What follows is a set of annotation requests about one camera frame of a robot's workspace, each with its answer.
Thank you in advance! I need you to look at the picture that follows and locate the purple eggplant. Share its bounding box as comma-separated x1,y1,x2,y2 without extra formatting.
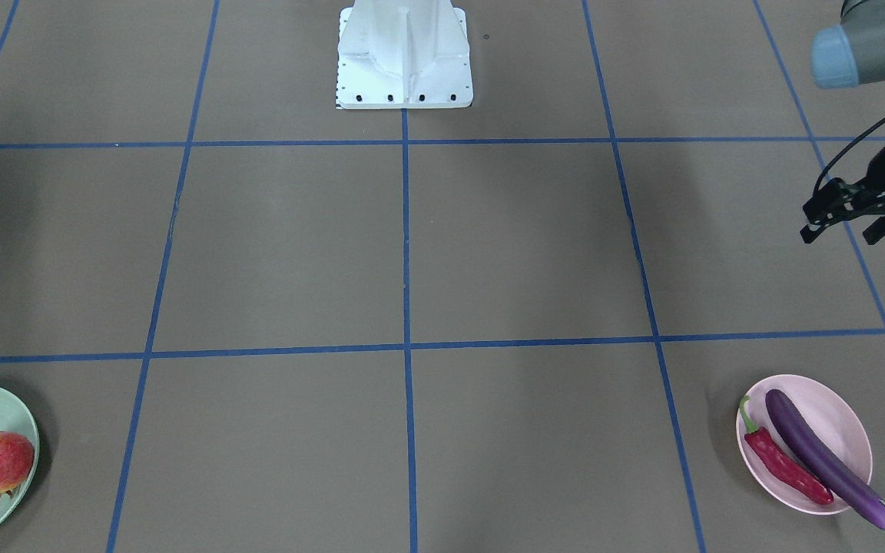
764,389,885,534

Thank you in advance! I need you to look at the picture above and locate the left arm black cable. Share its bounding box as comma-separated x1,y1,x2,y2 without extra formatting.
819,83,885,202

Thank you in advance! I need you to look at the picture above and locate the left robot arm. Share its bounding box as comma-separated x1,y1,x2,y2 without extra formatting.
800,1,885,245

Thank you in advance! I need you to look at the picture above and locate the pink plate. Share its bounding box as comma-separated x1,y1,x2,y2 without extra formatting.
733,374,874,517

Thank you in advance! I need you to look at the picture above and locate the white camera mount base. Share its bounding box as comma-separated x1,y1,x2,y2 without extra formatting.
335,1,474,110

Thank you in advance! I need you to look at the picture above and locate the red chili pepper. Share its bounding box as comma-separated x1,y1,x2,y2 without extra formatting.
738,396,834,506

